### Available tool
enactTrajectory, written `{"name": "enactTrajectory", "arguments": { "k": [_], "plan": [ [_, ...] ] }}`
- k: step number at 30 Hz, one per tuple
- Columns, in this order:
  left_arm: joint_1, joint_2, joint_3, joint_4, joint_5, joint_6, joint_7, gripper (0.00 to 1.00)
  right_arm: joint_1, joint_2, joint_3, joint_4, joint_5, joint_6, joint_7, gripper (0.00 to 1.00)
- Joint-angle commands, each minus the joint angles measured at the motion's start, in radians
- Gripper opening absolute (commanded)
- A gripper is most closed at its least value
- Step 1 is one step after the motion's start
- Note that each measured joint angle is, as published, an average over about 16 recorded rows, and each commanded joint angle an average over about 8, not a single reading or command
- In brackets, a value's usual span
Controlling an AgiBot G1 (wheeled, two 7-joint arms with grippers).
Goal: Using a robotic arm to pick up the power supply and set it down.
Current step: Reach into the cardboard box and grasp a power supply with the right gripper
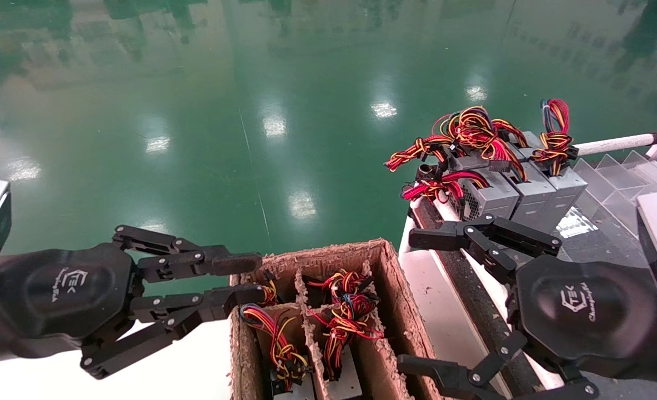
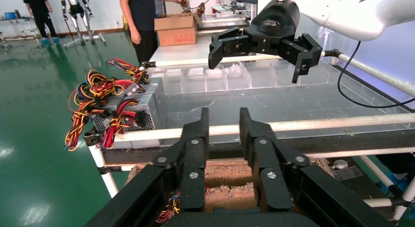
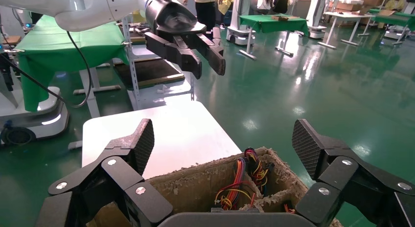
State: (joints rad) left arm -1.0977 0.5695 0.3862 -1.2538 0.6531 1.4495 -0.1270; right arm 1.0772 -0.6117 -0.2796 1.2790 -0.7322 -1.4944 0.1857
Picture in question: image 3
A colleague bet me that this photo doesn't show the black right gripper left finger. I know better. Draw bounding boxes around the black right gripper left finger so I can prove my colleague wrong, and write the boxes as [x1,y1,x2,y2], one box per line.
[35,118,174,227]

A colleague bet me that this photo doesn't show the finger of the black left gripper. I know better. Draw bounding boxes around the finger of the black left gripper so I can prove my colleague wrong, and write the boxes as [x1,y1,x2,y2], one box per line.
[189,32,227,76]
[145,31,203,80]

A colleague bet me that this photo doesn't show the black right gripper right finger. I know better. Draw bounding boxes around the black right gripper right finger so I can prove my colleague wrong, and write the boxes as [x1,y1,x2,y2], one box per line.
[291,118,415,227]

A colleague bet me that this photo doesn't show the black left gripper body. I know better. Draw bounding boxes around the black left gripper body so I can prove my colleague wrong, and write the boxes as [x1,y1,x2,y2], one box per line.
[145,0,208,42]

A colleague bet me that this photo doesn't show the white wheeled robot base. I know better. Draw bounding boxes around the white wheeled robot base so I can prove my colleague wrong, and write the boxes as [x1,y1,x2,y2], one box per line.
[0,86,70,146]

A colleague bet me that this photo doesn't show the black shelf mat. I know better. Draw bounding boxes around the black shelf mat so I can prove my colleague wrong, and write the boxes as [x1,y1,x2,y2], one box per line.
[113,58,185,90]

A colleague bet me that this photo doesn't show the person in yellow shirt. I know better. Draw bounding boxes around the person in yellow shirt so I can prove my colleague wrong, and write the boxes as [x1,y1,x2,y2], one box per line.
[183,0,224,32]

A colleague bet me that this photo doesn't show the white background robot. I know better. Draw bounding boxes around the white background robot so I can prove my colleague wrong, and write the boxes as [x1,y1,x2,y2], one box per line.
[226,0,257,46]
[306,0,332,40]

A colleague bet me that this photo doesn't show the white metal shelf rack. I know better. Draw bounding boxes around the white metal shelf rack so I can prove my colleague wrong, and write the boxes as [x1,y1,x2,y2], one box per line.
[120,16,196,112]

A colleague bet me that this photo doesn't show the small green table cloth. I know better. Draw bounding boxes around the small green table cloth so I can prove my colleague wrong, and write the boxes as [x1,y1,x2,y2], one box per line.
[239,15,310,36]

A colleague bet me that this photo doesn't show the seated person white top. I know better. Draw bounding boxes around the seated person white top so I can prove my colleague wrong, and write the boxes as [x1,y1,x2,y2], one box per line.
[256,0,273,15]

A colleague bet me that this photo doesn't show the flat wooden item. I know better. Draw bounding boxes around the flat wooden item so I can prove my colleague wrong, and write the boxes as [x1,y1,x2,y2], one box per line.
[272,15,300,22]

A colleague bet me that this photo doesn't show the seated person black top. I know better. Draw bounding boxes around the seated person black top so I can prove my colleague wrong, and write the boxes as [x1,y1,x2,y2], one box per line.
[272,0,291,15]

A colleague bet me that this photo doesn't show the white table legs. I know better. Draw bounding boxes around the white table legs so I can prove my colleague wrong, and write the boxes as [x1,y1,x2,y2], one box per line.
[72,68,122,119]

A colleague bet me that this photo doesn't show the worn brown cardboard box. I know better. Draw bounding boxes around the worn brown cardboard box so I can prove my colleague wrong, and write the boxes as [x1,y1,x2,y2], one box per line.
[86,147,345,227]

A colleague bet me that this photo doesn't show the large green table cloth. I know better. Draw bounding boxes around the large green table cloth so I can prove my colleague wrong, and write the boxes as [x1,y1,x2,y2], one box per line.
[14,15,130,113]

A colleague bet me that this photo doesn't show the white background table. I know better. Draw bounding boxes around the white background table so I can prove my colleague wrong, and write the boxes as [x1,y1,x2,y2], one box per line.
[318,11,376,50]

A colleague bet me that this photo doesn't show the stacked cardboard boxes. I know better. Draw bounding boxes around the stacked cardboard boxes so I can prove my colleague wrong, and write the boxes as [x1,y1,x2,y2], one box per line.
[335,0,385,13]

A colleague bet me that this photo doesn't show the green covered background table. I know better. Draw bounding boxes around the green covered background table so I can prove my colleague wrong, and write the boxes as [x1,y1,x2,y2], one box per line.
[369,8,415,45]

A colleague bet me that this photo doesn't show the person in yellow top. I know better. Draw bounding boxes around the person in yellow top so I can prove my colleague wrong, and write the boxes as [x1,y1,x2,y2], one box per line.
[384,0,406,11]

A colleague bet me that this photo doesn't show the white table frame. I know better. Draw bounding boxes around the white table frame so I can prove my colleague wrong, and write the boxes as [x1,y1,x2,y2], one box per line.
[239,29,295,60]

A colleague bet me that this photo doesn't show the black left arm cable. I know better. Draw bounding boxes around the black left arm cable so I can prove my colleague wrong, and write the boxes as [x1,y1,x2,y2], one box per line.
[0,31,93,109]

